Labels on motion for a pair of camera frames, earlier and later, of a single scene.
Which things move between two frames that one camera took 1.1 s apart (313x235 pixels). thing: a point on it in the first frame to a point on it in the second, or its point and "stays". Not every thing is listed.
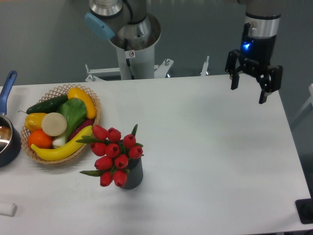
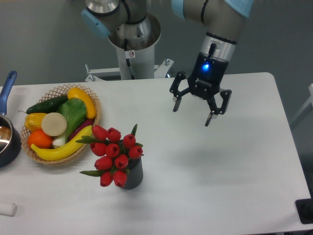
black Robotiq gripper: x=256 y=57 to x=205 y=80
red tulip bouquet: x=117 y=151 stays
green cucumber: x=49 y=105 stays
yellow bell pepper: x=33 y=121 stays
